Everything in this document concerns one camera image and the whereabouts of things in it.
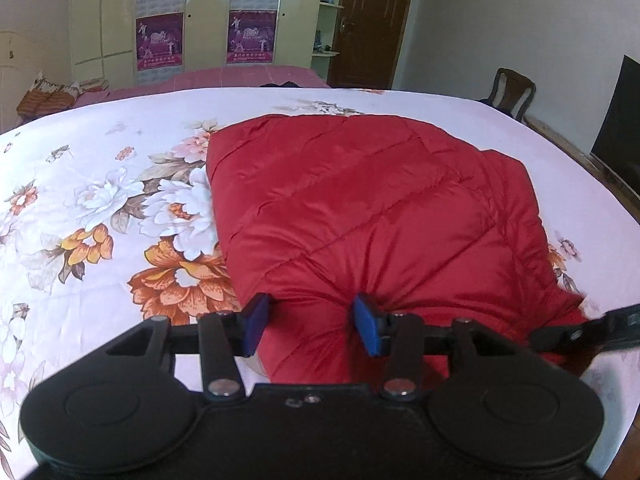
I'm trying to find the black television screen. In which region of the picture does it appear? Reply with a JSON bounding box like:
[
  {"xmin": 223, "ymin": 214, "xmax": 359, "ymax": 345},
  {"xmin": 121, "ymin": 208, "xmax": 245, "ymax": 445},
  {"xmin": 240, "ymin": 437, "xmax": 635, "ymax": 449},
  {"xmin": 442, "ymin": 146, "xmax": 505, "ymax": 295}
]
[{"xmin": 590, "ymin": 54, "xmax": 640, "ymax": 192}]

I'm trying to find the cream wooden headboard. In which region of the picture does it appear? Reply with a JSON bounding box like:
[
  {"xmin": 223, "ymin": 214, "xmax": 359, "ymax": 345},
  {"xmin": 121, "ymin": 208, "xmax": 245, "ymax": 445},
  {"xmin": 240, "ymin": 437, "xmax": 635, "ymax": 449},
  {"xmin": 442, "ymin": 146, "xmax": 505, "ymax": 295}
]
[{"xmin": 0, "ymin": 32, "xmax": 52, "ymax": 130}]

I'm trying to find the purple wall poster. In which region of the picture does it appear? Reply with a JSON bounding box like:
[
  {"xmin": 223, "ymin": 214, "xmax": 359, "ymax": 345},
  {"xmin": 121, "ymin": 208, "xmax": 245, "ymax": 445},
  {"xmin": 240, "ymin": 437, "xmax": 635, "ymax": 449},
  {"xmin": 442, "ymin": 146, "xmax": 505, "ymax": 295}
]
[
  {"xmin": 135, "ymin": 12, "xmax": 185, "ymax": 72},
  {"xmin": 227, "ymin": 9, "xmax": 277, "ymax": 65}
]

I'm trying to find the brown wooden door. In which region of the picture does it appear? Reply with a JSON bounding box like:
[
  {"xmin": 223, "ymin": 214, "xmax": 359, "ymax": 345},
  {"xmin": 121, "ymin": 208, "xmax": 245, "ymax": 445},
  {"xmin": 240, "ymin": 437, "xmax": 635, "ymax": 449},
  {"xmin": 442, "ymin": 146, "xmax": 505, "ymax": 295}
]
[{"xmin": 327, "ymin": 0, "xmax": 419, "ymax": 90}]

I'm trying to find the white floral bed sheet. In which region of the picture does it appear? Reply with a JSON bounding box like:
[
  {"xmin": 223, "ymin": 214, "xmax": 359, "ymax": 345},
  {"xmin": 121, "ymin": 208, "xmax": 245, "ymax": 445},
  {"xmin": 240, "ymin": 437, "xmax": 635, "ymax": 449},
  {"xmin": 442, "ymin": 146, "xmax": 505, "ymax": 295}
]
[{"xmin": 0, "ymin": 87, "xmax": 640, "ymax": 480}]

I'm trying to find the pink bedspread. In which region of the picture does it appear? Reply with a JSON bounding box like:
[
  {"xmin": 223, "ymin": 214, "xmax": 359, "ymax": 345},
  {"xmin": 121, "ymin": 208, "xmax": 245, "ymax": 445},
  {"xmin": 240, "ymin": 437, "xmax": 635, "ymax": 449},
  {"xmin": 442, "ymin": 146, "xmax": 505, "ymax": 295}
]
[{"xmin": 73, "ymin": 65, "xmax": 332, "ymax": 109}]

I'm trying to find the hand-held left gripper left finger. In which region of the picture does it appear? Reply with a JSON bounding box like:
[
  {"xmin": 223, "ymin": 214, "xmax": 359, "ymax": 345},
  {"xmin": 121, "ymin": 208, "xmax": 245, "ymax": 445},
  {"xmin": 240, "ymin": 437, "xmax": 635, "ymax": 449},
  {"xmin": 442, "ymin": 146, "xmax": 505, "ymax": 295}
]
[{"xmin": 107, "ymin": 292, "xmax": 274, "ymax": 404}]

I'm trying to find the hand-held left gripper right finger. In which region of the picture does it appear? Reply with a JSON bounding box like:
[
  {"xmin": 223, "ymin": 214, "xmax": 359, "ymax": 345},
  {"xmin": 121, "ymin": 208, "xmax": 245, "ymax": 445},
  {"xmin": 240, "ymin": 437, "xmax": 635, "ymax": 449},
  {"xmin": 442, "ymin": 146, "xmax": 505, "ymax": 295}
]
[{"xmin": 352, "ymin": 293, "xmax": 532, "ymax": 404}]

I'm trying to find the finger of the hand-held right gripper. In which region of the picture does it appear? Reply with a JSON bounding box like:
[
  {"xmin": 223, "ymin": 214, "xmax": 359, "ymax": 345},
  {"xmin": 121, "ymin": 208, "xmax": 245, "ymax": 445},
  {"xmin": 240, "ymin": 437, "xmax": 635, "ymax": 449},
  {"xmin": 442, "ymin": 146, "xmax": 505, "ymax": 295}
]
[{"xmin": 529, "ymin": 303, "xmax": 640, "ymax": 361}]

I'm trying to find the pale green wardrobe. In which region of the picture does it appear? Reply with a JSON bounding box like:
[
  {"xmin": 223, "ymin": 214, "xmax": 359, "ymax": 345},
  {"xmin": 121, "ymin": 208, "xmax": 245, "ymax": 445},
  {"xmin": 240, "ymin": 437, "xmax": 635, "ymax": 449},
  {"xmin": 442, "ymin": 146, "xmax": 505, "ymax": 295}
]
[{"xmin": 69, "ymin": 0, "xmax": 347, "ymax": 87}]

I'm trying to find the brown patterned pillow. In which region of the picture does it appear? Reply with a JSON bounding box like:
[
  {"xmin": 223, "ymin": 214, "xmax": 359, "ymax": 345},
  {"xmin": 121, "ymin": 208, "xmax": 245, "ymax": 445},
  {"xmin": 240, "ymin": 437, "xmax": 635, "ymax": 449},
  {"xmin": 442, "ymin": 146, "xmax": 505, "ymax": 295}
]
[{"xmin": 16, "ymin": 72, "xmax": 109, "ymax": 117}]

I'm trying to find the dark wooden chair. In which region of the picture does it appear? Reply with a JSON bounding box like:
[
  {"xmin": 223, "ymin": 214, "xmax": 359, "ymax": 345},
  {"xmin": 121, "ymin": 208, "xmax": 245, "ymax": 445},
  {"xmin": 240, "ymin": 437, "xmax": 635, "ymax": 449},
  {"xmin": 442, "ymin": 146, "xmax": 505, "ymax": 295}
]
[{"xmin": 477, "ymin": 67, "xmax": 538, "ymax": 122}]

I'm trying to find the red puffer jacket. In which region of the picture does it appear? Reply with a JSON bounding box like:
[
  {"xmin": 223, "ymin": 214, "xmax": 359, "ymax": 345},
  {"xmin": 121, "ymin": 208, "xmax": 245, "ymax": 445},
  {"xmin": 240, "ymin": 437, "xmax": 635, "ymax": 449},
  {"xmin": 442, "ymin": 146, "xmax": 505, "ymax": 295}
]
[{"xmin": 206, "ymin": 114, "xmax": 597, "ymax": 386}]

